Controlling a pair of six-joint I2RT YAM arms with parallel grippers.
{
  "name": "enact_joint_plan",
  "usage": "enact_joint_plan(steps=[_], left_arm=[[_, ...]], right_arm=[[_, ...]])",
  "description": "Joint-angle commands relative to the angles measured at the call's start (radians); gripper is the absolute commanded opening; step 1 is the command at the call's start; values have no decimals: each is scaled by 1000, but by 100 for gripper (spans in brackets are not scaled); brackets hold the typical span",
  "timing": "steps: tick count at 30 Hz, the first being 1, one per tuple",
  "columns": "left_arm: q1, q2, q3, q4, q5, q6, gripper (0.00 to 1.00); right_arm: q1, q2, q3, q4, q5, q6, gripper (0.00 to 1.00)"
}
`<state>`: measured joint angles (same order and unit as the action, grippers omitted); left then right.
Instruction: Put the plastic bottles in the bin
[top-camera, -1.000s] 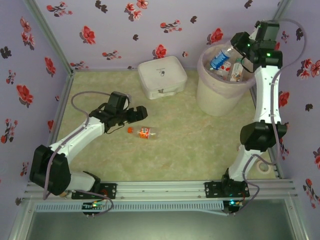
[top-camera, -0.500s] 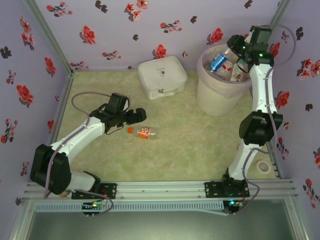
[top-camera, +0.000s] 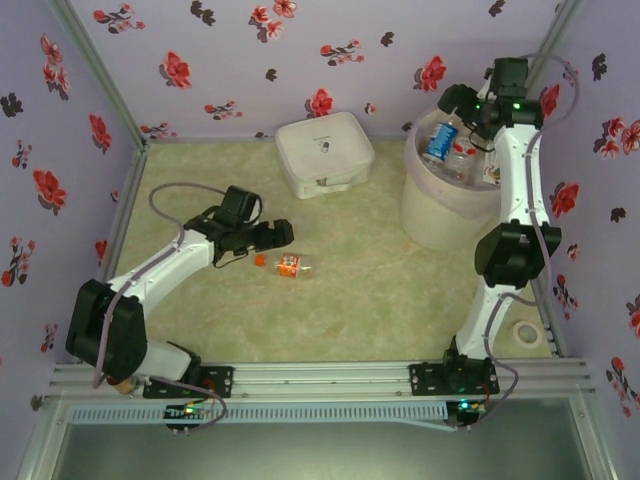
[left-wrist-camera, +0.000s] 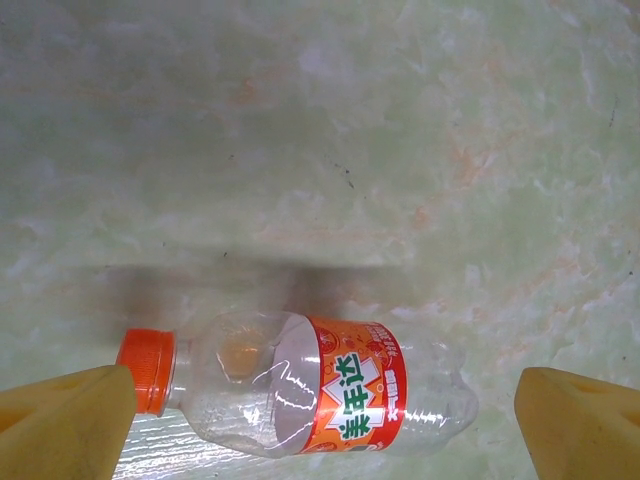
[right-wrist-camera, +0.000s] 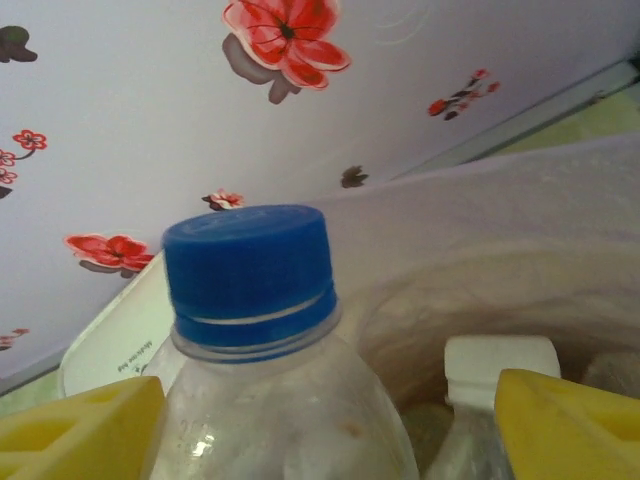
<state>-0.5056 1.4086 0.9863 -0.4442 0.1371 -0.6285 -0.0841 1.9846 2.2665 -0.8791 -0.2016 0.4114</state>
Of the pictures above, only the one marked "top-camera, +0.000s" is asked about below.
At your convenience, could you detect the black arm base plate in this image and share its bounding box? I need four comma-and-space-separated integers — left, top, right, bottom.
408, 362, 501, 399
142, 364, 236, 401

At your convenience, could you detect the white zip storage case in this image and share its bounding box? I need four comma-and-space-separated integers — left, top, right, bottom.
275, 111, 376, 200

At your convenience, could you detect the white tape roll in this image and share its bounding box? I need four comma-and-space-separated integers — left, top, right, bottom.
514, 321, 541, 346

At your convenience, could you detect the orange label bottle orange cap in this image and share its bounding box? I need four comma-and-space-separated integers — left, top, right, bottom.
254, 252, 317, 280

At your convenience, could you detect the Pepsi label plastic bottle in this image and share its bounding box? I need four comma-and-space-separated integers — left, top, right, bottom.
422, 122, 460, 169

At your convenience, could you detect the aluminium corner post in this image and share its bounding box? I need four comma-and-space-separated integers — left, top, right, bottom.
529, 0, 586, 56
47, 0, 149, 149

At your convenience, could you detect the beige bin with plastic liner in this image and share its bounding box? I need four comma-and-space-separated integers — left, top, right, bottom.
401, 107, 506, 251

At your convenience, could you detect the aluminium extrusion cross rail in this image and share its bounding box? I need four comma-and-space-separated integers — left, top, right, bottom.
49, 360, 591, 401

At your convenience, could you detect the aluminium side rail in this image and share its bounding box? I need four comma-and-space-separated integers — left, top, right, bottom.
73, 142, 151, 364
529, 279, 569, 359

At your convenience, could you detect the white slotted cable duct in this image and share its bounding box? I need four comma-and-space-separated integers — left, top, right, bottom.
67, 404, 449, 427

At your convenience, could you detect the lilac left arm cable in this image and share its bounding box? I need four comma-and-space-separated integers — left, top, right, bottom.
92, 182, 226, 434

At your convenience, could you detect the black circuit board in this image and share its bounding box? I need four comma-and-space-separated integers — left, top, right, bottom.
164, 402, 224, 436
447, 397, 489, 431

